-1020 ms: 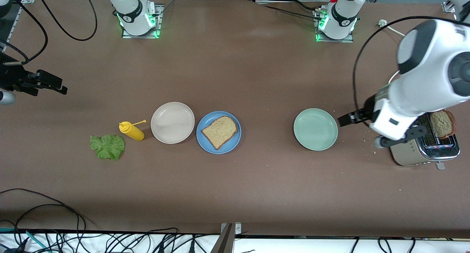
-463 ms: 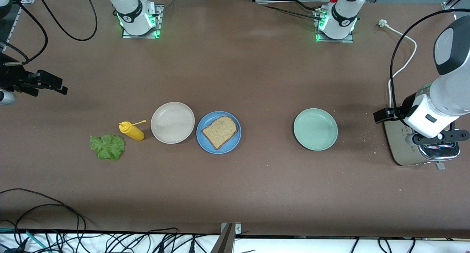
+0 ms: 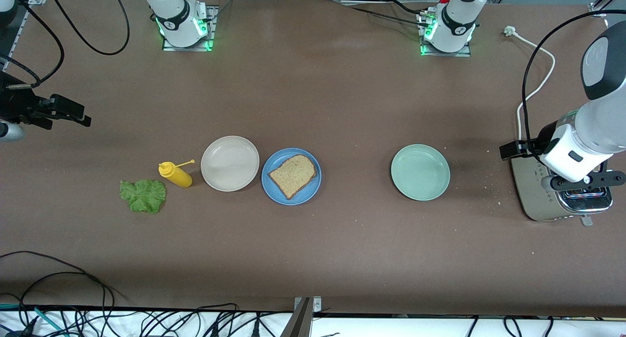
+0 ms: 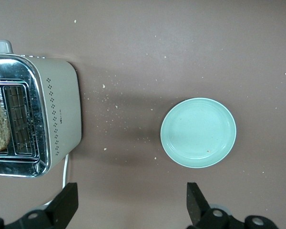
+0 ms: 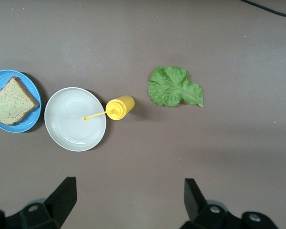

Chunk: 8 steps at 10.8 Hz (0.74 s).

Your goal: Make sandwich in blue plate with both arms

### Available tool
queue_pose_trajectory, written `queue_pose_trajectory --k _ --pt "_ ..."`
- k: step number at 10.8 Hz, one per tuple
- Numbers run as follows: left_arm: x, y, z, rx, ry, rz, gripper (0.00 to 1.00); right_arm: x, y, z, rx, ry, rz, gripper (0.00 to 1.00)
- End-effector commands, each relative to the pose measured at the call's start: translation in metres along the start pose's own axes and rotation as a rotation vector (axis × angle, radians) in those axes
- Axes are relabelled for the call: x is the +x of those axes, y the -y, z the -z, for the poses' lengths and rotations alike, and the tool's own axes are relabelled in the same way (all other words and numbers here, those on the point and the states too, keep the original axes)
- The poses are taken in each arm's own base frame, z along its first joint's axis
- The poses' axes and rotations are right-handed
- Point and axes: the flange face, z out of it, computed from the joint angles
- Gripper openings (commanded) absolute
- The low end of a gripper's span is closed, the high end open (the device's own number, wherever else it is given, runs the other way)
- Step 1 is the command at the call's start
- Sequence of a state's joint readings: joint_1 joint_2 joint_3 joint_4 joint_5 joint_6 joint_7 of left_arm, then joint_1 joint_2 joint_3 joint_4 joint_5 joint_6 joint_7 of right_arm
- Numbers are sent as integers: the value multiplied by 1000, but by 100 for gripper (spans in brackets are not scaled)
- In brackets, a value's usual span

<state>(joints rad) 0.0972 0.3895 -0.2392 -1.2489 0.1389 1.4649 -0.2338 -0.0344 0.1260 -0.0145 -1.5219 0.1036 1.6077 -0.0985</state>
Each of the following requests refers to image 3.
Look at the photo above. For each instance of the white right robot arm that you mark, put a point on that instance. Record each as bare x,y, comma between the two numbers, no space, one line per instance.
178,14

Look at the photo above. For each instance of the pale green plate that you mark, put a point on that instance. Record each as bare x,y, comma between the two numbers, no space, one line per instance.
420,172

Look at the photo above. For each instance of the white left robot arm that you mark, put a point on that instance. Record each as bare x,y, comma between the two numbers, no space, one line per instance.
457,19

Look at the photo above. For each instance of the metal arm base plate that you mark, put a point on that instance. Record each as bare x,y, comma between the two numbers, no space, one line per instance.
188,49
442,55

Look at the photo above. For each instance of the blue plate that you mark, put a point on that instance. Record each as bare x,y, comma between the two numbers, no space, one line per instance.
274,192

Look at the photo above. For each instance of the green lettuce leaf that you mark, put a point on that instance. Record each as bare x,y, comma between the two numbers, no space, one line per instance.
143,196

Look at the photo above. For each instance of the metal table edge bracket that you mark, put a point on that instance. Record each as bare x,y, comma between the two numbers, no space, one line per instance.
303,317

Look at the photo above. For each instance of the yellow mustard squeeze bottle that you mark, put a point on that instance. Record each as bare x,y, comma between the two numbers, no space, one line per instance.
180,177

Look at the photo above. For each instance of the beige plate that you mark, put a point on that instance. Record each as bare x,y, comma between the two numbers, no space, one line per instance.
230,163

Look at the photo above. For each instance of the chrome and beige toaster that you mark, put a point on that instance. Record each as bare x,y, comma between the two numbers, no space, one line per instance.
538,195

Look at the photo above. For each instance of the brown toast bread slice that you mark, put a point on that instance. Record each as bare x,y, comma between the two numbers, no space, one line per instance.
292,174

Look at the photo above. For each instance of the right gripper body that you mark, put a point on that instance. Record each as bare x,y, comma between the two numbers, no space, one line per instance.
19,105

